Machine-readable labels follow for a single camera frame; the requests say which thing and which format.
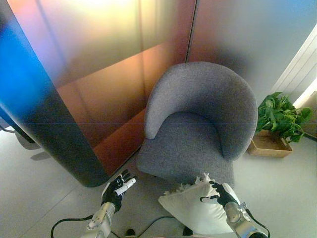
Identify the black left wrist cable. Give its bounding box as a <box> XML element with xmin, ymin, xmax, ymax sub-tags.
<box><xmin>51</xmin><ymin>215</ymin><xmax>94</xmax><ymax>238</ymax></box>

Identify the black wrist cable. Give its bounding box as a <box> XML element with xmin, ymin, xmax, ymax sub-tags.
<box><xmin>51</xmin><ymin>215</ymin><xmax>94</xmax><ymax>238</ymax></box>
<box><xmin>244</xmin><ymin>207</ymin><xmax>271</xmax><ymax>238</ymax></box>

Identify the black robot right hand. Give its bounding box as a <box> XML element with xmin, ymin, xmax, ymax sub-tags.
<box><xmin>199</xmin><ymin>180</ymin><xmax>240</xmax><ymax>206</ymax></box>

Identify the green leafy potted plant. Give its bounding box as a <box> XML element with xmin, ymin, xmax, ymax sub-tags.
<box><xmin>256</xmin><ymin>92</ymin><xmax>313</xmax><ymax>144</ymax></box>

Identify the white fringed pillow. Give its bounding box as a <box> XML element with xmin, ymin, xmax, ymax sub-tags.
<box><xmin>158</xmin><ymin>173</ymin><xmax>245</xmax><ymax>235</ymax></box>

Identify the wooden planter box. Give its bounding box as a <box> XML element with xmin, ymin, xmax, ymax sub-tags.
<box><xmin>247</xmin><ymin>130</ymin><xmax>294</xmax><ymax>158</ymax></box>

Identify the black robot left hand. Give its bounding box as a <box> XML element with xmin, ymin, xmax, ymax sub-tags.
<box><xmin>101</xmin><ymin>169</ymin><xmax>138</xmax><ymax>211</ymax></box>

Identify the white slatted panel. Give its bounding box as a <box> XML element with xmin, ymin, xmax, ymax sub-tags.
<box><xmin>269</xmin><ymin>32</ymin><xmax>317</xmax><ymax>107</ymax></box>

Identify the thin black floor cable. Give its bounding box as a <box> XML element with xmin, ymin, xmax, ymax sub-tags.
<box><xmin>148</xmin><ymin>216</ymin><xmax>175</xmax><ymax>222</ymax></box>

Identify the rounded dark booth partition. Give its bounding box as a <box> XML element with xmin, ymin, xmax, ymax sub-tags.
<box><xmin>0</xmin><ymin>0</ymin><xmax>201</xmax><ymax>188</ymax></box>

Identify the gray fabric tub armchair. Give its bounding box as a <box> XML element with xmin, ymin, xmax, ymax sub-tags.
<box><xmin>135</xmin><ymin>61</ymin><xmax>258</xmax><ymax>189</ymax></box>

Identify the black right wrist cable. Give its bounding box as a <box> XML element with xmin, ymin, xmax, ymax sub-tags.
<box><xmin>244</xmin><ymin>207</ymin><xmax>271</xmax><ymax>238</ymax></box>

